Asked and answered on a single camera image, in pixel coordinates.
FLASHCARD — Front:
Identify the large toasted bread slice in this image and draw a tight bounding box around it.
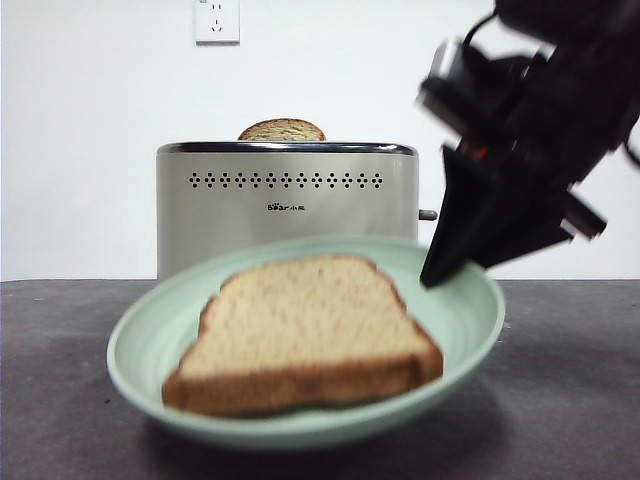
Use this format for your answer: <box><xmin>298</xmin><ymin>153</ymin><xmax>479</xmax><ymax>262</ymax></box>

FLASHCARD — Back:
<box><xmin>161</xmin><ymin>253</ymin><xmax>445</xmax><ymax>417</ymax></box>

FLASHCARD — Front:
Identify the pale green round plate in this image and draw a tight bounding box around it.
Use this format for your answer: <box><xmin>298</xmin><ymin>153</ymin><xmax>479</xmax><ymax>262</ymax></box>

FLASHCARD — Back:
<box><xmin>106</xmin><ymin>234</ymin><xmax>506</xmax><ymax>454</ymax></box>

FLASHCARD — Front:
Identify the cream two-slot toaster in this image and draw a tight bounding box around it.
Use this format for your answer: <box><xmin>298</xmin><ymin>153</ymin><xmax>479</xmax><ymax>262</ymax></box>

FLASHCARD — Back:
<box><xmin>155</xmin><ymin>140</ymin><xmax>420</xmax><ymax>282</ymax></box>

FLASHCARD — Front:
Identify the small dark-crust bread slice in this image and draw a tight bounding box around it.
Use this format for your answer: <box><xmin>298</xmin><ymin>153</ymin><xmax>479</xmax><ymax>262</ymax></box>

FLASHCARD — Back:
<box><xmin>237</xmin><ymin>118</ymin><xmax>327</xmax><ymax>142</ymax></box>

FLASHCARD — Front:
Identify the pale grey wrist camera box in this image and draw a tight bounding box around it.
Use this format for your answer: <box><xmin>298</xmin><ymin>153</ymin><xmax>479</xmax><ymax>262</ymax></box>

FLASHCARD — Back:
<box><xmin>416</xmin><ymin>37</ymin><xmax>506</xmax><ymax>134</ymax></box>

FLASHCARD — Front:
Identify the thin black cable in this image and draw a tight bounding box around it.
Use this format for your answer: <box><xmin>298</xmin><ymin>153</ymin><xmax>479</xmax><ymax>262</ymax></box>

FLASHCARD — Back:
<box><xmin>460</xmin><ymin>10</ymin><xmax>501</xmax><ymax>52</ymax></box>

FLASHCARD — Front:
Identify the white wall power socket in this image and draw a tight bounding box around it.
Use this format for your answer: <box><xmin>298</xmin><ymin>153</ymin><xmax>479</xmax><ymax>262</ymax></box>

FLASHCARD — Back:
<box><xmin>194</xmin><ymin>0</ymin><xmax>241</xmax><ymax>47</ymax></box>

